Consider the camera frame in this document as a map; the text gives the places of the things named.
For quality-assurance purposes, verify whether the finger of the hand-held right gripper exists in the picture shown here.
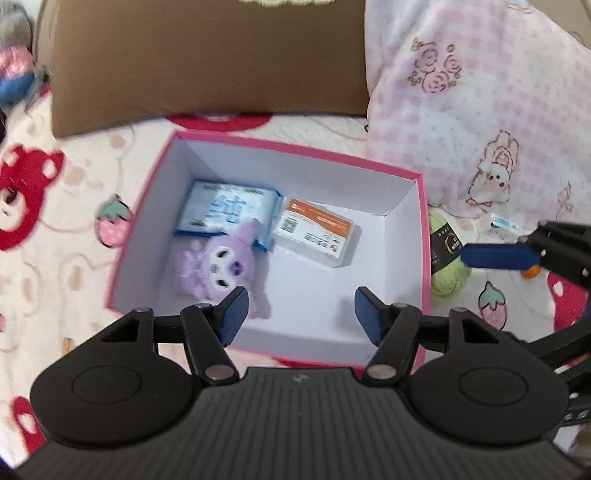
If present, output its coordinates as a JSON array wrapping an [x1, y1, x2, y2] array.
[[503, 318, 591, 370], [462, 220, 591, 289]]

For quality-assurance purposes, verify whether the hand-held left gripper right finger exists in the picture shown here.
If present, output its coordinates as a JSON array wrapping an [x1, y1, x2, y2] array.
[[354, 286, 513, 387]]

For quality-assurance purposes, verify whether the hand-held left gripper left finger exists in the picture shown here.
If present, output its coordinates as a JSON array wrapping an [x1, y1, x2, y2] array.
[[88, 286, 250, 386]]

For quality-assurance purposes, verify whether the purple plush toy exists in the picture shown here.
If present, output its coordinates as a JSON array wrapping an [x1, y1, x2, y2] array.
[[173, 219, 273, 319]]

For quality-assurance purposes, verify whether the green yarn ball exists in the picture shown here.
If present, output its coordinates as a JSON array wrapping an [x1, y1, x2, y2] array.
[[427, 208, 474, 301]]

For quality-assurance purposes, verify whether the pink cardboard box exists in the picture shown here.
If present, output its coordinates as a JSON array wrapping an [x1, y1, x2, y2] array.
[[105, 130, 435, 374]]

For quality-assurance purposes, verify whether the orange white small box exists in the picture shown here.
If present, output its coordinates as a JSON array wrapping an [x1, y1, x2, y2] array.
[[272, 198, 357, 268]]

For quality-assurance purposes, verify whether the blue white tissue packet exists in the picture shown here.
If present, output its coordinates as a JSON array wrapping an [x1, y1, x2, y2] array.
[[174, 180, 284, 252]]

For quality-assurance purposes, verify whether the small white blue box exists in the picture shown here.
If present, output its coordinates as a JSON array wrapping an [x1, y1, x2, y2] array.
[[489, 212, 525, 236]]

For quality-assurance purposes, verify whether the pink checked floral pillow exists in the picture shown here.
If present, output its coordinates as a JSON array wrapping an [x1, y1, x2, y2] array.
[[365, 0, 591, 232]]

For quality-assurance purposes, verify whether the brown pillow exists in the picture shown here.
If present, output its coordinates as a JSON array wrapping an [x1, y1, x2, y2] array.
[[34, 0, 370, 139]]

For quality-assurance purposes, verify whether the grey pink blue plush toy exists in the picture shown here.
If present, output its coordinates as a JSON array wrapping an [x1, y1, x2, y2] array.
[[0, 0, 52, 112]]

